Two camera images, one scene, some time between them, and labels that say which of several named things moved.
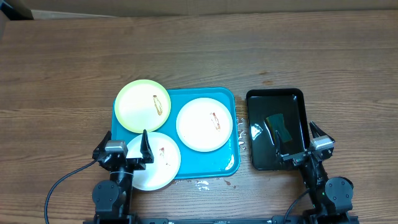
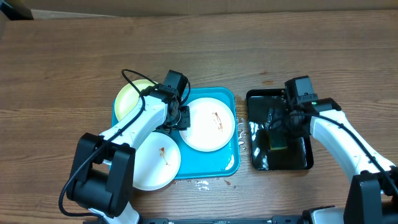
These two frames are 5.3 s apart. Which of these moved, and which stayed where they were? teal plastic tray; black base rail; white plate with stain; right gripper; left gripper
Moved: left gripper; right gripper
Stayed: teal plastic tray; black base rail; white plate with stain
